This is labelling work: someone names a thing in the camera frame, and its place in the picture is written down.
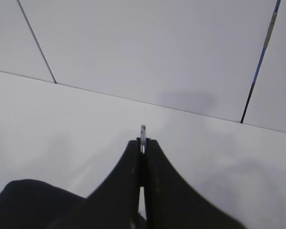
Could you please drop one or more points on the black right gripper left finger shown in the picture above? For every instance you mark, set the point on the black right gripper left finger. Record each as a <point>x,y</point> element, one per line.
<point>114,204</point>

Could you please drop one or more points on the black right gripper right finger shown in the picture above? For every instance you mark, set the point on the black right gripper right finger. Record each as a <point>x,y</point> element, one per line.
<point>171,203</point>

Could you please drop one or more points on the navy blue lunch bag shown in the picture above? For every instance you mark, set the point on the navy blue lunch bag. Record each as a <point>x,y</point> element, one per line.
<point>33,204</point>

